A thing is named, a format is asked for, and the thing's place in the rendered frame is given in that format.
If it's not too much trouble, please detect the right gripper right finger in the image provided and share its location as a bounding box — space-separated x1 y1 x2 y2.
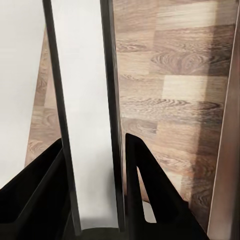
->
125 133 210 240

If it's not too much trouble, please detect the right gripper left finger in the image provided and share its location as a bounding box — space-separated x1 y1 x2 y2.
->
0 138 69 240

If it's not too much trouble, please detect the hardback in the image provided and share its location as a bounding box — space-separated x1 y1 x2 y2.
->
42 0 126 236

